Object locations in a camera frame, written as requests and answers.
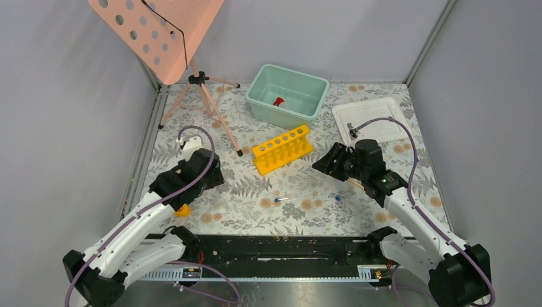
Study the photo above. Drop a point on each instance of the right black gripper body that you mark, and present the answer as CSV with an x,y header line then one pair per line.
x,y
344,164

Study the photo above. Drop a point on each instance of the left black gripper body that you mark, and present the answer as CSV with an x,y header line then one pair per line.
x,y
216,180

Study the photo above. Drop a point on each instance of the yellow test tube rack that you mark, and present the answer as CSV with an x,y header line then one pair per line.
x,y
282,150

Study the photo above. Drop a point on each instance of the white wash bottle red cap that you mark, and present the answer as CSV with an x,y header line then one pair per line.
x,y
280,102

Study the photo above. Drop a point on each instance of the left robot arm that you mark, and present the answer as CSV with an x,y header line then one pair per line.
x,y
101,273

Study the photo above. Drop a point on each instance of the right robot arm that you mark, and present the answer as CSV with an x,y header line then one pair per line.
x,y
457,274

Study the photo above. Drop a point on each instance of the yellow capped bottle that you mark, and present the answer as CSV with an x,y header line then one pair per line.
x,y
183,211

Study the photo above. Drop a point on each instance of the white plastic bin lid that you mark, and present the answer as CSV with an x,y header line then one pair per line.
x,y
375,118

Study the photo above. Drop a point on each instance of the floral patterned table mat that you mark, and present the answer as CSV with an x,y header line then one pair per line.
x,y
244,204

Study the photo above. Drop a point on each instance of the mint green plastic bin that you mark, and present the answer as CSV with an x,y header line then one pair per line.
x,y
306,92

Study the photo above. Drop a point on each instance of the pink perforated music stand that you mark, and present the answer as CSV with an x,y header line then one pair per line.
x,y
165,36

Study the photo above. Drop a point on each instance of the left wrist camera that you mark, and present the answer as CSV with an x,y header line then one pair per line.
x,y
189,146

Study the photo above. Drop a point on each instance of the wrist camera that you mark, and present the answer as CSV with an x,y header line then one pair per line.
x,y
189,146
354,133

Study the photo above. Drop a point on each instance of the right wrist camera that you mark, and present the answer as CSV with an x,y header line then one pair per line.
x,y
354,133

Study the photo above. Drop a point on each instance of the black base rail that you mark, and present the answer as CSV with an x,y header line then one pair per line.
x,y
285,257

